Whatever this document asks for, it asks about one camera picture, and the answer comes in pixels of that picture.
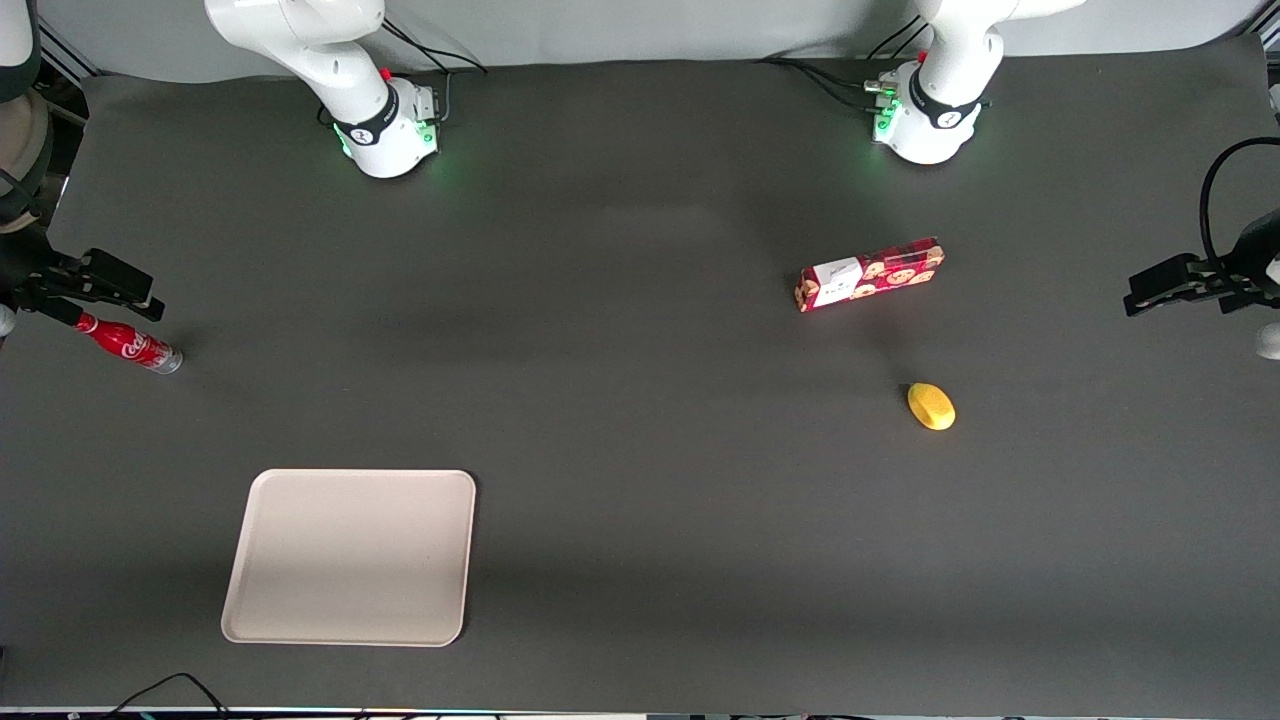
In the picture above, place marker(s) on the red cookie box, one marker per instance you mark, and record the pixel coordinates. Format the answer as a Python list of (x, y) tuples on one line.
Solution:
[(868, 274)]

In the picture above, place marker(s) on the beige plastic tray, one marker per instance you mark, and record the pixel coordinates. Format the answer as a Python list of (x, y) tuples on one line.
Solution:
[(350, 558)]

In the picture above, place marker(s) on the yellow lemon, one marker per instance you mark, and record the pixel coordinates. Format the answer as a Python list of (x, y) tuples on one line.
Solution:
[(931, 407)]

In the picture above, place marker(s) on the aluminium frame rail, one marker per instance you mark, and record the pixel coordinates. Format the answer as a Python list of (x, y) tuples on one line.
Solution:
[(68, 55)]

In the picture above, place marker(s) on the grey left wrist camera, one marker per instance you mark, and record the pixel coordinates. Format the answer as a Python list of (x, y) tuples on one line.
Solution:
[(1271, 342)]

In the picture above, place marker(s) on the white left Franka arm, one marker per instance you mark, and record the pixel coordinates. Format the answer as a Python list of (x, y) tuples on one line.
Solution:
[(935, 120)]

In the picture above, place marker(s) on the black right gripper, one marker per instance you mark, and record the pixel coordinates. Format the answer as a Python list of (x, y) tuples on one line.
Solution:
[(28, 274)]

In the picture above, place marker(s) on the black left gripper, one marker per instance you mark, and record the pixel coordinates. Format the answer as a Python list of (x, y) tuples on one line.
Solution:
[(1236, 279)]

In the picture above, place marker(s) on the red cola can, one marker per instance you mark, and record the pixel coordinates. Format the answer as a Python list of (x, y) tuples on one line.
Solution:
[(135, 346)]

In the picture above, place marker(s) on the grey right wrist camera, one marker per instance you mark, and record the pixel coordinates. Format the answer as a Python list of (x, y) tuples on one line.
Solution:
[(5, 322)]

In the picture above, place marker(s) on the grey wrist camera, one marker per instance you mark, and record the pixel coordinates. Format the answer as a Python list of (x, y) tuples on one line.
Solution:
[(5, 322), (1271, 342)]

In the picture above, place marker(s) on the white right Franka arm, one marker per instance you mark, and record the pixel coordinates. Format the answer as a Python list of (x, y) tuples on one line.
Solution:
[(378, 128)]

